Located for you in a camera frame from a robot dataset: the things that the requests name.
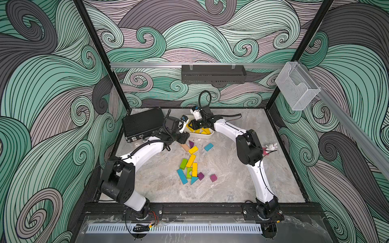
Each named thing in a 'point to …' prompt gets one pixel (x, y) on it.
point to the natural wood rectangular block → (186, 147)
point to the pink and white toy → (270, 147)
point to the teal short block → (208, 147)
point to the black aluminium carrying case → (143, 124)
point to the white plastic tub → (198, 135)
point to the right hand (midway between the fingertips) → (189, 124)
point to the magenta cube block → (213, 177)
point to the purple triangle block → (191, 144)
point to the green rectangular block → (183, 163)
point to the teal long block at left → (182, 176)
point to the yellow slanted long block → (193, 150)
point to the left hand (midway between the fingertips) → (184, 130)
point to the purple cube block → (200, 176)
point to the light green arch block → (188, 170)
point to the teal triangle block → (193, 179)
